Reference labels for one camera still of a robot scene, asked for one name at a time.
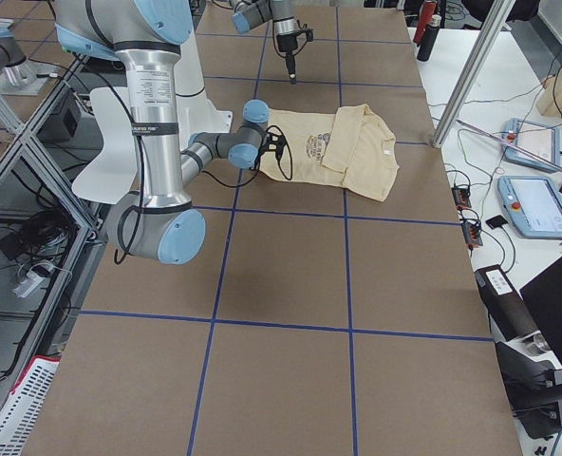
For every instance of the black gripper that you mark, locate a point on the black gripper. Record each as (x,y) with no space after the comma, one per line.
(286,44)

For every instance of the cream long-sleeve graphic shirt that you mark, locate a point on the cream long-sleeve graphic shirt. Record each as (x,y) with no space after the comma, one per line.
(352,148)

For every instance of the robot arm grey silver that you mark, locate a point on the robot arm grey silver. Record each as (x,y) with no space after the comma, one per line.
(158,221)
(249,15)

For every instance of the black water bottle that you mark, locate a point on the black water bottle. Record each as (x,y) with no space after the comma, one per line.
(429,38)

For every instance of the red bottle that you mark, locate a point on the red bottle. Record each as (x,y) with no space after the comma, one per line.
(428,9)

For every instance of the white plastic chair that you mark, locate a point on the white plastic chair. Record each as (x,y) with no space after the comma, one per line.
(110,175)

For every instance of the far blue teach pendant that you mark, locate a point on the far blue teach pendant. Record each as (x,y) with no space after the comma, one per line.
(541,140)

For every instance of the blue teach pendant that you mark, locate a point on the blue teach pendant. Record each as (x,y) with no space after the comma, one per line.
(533,206)
(541,140)

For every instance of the near blue teach pendant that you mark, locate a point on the near blue teach pendant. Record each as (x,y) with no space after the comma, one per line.
(533,206)

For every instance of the black box with label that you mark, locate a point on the black box with label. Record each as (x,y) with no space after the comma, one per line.
(504,303)

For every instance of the white perforated basket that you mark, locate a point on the white perforated basket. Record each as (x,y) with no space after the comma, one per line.
(24,403)

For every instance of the aluminium frame post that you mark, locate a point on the aluminium frame post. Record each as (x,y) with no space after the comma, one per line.
(486,38)

